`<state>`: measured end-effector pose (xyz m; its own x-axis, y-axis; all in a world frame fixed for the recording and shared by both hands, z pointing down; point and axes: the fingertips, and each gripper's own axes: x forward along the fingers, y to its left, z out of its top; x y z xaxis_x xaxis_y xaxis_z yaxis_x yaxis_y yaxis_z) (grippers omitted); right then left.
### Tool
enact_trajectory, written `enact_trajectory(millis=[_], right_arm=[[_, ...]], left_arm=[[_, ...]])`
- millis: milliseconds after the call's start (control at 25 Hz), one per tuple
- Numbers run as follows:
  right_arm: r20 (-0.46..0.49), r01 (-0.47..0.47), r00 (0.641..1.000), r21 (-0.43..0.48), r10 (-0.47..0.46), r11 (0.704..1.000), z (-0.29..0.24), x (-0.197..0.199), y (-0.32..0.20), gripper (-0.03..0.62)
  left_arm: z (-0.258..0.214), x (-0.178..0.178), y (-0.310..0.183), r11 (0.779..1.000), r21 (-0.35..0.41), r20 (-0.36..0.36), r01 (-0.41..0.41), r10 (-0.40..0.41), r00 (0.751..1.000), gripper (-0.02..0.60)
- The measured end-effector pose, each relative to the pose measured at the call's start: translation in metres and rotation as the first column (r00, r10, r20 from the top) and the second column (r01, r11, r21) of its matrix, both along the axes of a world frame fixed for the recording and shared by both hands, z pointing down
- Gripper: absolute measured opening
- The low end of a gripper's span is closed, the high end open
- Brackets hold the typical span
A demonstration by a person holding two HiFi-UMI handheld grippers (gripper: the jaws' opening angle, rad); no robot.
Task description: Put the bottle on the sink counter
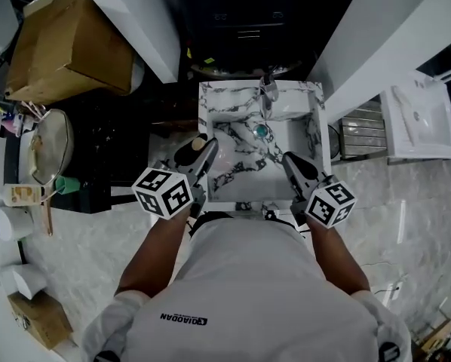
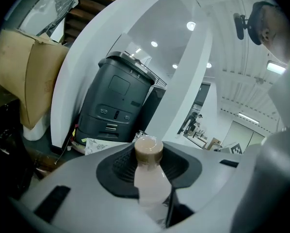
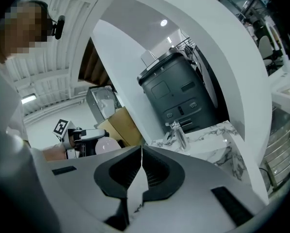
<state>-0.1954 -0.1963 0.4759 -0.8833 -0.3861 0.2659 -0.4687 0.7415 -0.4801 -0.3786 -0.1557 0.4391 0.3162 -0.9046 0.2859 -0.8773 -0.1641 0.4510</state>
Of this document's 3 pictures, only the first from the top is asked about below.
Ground small cardboard box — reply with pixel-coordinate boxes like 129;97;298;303
7;290;74;351

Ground person's black trousers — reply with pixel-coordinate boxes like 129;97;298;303
189;210;236;238

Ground white ceramic fixture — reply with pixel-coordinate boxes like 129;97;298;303
128;56;146;94

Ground wooden spoon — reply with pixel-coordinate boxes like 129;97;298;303
41;190;55;238

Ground large cardboard box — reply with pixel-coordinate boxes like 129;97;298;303
4;0;137;106

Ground black table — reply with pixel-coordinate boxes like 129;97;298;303
2;100;153;215

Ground black wire waste bin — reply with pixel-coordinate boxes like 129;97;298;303
327;124;342;162

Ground black cabinet appliance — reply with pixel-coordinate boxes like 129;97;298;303
183;0;314;78

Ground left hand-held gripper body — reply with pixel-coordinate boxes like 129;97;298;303
130;159;208;221

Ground green cup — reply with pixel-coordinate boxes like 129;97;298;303
54;175;80;196

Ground person's right forearm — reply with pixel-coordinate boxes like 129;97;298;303
305;214;373;296

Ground person's left forearm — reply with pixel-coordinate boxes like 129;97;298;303
117;207;192;298

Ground chrome faucet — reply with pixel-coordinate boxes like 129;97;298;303
258;74;281;121

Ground person's white shirt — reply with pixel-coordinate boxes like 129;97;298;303
81;216;414;362

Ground white rectangular trash can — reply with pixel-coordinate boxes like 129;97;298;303
0;206;35;242

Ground pink toiletries holder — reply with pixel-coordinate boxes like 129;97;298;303
0;101;46;137

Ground metal slatted rack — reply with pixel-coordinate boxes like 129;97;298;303
339;101;389;162

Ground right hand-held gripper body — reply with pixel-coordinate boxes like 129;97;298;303
289;173;358;229

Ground white rounded bin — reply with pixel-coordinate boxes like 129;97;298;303
0;263;48;301

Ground white ceramic wash basin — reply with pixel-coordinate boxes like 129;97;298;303
379;75;451;161

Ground round beige basin bowl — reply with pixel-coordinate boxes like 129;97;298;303
19;108;76;186

